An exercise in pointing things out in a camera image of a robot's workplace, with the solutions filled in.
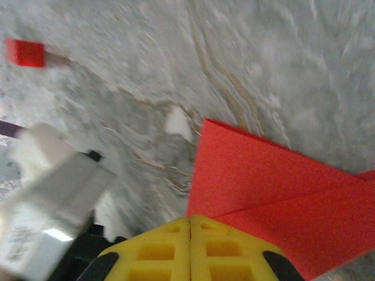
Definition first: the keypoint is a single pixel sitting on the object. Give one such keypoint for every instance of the red square paper sheet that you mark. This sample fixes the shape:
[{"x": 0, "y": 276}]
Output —
[{"x": 263, "y": 175}]

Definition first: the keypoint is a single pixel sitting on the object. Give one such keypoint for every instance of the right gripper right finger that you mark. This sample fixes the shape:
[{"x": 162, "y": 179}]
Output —
[{"x": 228, "y": 254}]

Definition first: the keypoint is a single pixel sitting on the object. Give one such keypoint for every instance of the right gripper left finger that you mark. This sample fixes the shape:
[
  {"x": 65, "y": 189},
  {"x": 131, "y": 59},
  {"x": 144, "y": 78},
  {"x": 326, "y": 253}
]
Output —
[{"x": 158, "y": 254}]

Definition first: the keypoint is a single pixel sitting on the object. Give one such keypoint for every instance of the small red block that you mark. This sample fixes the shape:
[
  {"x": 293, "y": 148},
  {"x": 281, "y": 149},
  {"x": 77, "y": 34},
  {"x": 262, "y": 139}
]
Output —
[{"x": 26, "y": 52}]

